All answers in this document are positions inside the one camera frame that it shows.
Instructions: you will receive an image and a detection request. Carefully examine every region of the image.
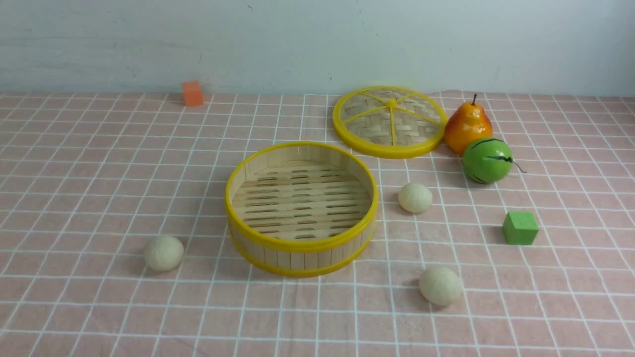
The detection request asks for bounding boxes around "white bun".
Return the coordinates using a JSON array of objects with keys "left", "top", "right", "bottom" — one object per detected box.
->
[
  {"left": 419, "top": 266, "right": 463, "bottom": 306},
  {"left": 143, "top": 235, "right": 185, "bottom": 272},
  {"left": 397, "top": 182, "right": 433, "bottom": 214}
]

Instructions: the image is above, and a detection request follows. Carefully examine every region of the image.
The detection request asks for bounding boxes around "pink checkered tablecloth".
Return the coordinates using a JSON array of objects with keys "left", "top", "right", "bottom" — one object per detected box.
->
[{"left": 0, "top": 92, "right": 635, "bottom": 357}]

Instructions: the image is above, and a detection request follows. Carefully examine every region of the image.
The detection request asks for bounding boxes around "orange yellow toy pear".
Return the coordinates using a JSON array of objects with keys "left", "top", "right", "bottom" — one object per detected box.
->
[{"left": 443, "top": 93, "right": 494, "bottom": 156}]

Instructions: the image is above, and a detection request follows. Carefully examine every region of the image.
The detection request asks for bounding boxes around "yellow bamboo steamer tray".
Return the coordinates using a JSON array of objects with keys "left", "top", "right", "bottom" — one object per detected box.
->
[{"left": 225, "top": 141, "right": 380, "bottom": 278}]

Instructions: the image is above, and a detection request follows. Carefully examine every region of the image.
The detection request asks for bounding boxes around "orange foam cube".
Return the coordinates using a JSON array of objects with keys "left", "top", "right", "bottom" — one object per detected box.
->
[{"left": 181, "top": 81, "right": 204, "bottom": 108}]

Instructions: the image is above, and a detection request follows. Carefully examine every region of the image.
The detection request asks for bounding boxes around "yellow bamboo steamer lid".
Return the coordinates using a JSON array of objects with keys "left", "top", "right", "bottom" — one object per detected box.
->
[{"left": 332, "top": 86, "right": 447, "bottom": 160}]

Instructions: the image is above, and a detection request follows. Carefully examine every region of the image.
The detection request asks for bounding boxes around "green foam cube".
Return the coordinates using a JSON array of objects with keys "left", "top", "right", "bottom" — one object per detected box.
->
[{"left": 502, "top": 211, "right": 540, "bottom": 245}]

